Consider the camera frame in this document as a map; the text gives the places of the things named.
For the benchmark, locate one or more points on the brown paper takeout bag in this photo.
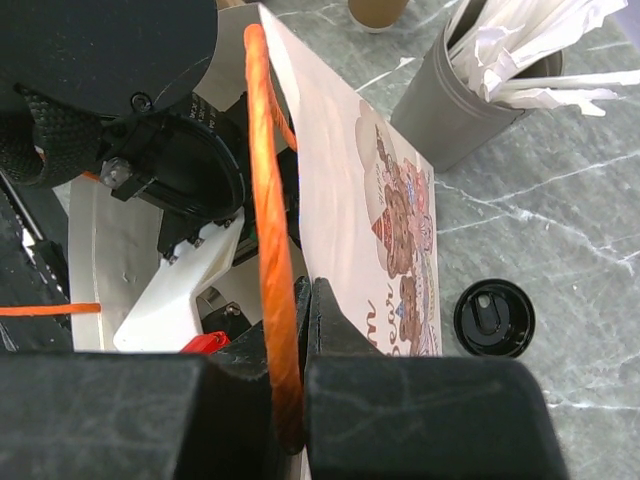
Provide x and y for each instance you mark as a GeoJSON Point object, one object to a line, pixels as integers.
{"type": "Point", "coordinates": [323, 165]}

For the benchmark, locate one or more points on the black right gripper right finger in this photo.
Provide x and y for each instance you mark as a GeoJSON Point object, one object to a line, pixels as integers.
{"type": "Point", "coordinates": [328, 331]}

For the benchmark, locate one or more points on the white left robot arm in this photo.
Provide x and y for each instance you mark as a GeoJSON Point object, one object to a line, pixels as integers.
{"type": "Point", "coordinates": [108, 88]}

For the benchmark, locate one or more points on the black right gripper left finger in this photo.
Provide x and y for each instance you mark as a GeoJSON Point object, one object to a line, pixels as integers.
{"type": "Point", "coordinates": [246, 356]}

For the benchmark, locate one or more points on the grey straw holder cup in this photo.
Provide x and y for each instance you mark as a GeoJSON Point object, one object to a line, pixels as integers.
{"type": "Point", "coordinates": [439, 116]}

